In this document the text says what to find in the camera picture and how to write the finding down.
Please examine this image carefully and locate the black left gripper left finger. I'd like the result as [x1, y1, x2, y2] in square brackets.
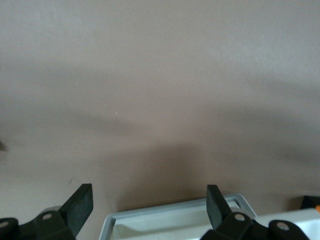
[0, 183, 94, 240]

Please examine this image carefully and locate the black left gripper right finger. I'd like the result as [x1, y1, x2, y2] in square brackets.
[199, 184, 311, 240]

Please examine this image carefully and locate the white plastic tray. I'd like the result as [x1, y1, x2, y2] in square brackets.
[98, 192, 258, 240]

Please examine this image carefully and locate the orange button box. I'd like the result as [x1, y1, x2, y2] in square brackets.
[301, 195, 320, 213]

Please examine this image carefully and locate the brown paper table cover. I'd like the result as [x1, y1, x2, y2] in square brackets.
[0, 0, 320, 240]

